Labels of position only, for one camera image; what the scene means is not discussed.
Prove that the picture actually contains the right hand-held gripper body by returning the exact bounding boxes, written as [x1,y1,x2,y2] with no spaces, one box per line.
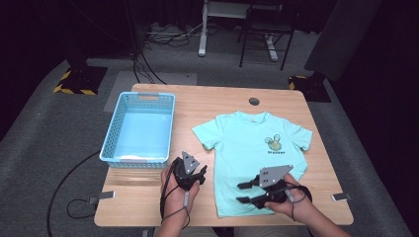
[253,164,294,210]

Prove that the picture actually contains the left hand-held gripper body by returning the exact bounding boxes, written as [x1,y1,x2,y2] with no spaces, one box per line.
[173,150,201,192]

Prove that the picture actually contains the mint green t-shirt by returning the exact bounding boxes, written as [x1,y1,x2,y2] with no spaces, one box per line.
[191,111,313,218]

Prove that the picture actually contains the person's right hand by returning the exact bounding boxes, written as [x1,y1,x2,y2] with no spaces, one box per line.
[264,173,314,223]

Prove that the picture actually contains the person's left hand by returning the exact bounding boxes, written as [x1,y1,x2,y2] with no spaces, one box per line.
[160,164,202,225]

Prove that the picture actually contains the light blue plastic basket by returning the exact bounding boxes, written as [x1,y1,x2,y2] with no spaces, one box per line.
[99,91,177,170]

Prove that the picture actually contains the hazard striped black stand base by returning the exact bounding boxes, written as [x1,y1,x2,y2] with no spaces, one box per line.
[52,66,109,97]
[288,74,332,104]

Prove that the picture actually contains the black metal chair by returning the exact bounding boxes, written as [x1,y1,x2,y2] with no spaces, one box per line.
[237,2,298,71]

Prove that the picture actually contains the grey upright panel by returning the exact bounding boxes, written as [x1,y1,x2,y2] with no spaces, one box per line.
[303,0,385,83]

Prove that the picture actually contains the left hand-held gripper cable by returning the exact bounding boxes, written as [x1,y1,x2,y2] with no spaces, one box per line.
[159,157,193,229]

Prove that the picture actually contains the hand-held gripper cable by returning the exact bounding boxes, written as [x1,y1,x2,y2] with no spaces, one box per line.
[282,183,314,222]
[159,157,193,229]

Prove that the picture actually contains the right hand-held gripper cable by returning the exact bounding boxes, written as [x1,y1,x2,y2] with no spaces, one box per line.
[282,183,314,222]

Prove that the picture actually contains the black cables by floor plate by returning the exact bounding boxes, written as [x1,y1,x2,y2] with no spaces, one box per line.
[131,48,168,86]

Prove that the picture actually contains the thin black looped cable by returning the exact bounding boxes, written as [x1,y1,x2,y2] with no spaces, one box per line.
[66,197,97,220]

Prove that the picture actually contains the thick black floor cable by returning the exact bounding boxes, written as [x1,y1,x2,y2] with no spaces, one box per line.
[46,150,102,237]

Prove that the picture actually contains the white desk frame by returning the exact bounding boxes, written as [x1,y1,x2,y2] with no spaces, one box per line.
[197,0,285,63]

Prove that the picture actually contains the bundle of floor cables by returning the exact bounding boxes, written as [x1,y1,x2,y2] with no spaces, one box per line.
[143,22,207,48]

